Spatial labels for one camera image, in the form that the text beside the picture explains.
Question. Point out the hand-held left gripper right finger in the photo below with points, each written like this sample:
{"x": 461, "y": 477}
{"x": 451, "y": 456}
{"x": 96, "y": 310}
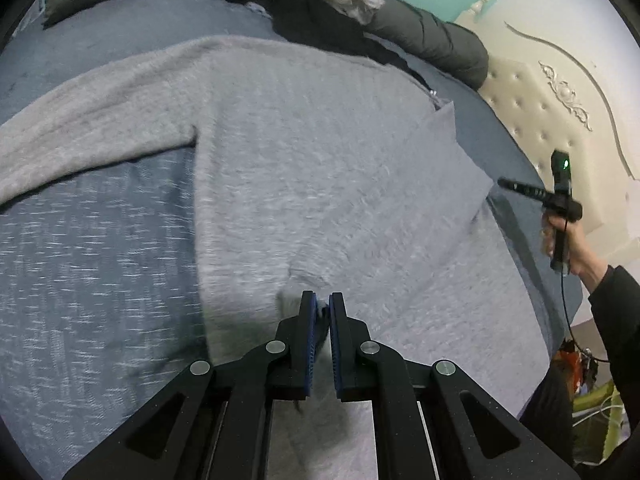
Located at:
{"x": 334, "y": 355}

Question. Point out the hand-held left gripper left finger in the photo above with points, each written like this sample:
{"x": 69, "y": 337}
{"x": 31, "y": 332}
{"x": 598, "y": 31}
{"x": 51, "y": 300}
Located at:
{"x": 311, "y": 350}

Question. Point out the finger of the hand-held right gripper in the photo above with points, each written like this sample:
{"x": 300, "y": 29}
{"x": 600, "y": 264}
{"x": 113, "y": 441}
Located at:
{"x": 525, "y": 189}

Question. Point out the grey knit sweater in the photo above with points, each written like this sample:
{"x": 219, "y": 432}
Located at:
{"x": 300, "y": 160}

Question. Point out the person's right forearm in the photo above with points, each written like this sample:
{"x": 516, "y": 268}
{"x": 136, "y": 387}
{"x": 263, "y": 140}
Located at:
{"x": 617, "y": 340}

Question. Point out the person's right hand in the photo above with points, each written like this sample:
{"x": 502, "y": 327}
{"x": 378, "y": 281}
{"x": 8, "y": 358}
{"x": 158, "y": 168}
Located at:
{"x": 582, "y": 255}

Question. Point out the cream tufted headboard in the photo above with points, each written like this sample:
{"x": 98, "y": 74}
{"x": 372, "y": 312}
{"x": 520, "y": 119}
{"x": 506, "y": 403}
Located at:
{"x": 540, "y": 100}

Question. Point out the dark grey duvet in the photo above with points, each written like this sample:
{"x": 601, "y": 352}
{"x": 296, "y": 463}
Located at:
{"x": 430, "y": 35}

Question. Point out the person's black jacket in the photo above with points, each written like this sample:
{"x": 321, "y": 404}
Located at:
{"x": 550, "y": 410}

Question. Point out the yellow-green cloth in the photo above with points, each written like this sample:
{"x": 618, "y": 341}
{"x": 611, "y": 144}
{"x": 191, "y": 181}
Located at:
{"x": 600, "y": 400}

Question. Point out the blue patterned bed blanket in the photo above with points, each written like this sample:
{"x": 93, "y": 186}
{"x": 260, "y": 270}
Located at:
{"x": 75, "y": 285}

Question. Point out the black garment with white trim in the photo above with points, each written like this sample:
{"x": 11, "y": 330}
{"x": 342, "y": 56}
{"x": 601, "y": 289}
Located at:
{"x": 300, "y": 15}

